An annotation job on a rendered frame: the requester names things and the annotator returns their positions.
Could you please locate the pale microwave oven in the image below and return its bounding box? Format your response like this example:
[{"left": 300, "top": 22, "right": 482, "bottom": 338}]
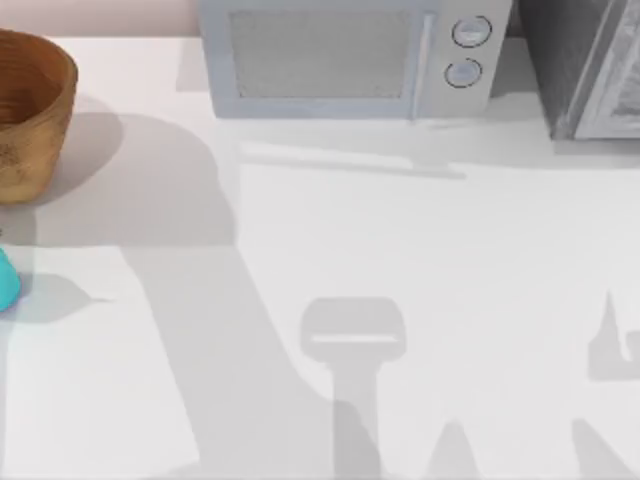
[{"left": 194, "top": 0, "right": 515, "bottom": 123}]

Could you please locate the microwave oven door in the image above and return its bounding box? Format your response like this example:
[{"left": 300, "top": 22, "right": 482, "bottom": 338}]
[{"left": 195, "top": 0, "right": 435, "bottom": 122}]

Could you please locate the round microwave knob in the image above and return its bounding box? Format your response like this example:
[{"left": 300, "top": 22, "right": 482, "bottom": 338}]
[
  {"left": 451, "top": 14, "right": 494, "bottom": 50},
  {"left": 443, "top": 56, "right": 484, "bottom": 90}
]

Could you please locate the brown wooden basket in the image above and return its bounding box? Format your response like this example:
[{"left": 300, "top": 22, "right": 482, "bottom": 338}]
[{"left": 0, "top": 28, "right": 80, "bottom": 206}]

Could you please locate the turquoise cup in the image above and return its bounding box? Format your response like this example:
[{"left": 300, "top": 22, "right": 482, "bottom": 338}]
[{"left": 0, "top": 246, "right": 22, "bottom": 314}]

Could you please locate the microwave door handle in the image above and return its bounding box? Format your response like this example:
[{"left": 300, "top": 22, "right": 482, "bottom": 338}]
[{"left": 408, "top": 10, "right": 436, "bottom": 123}]

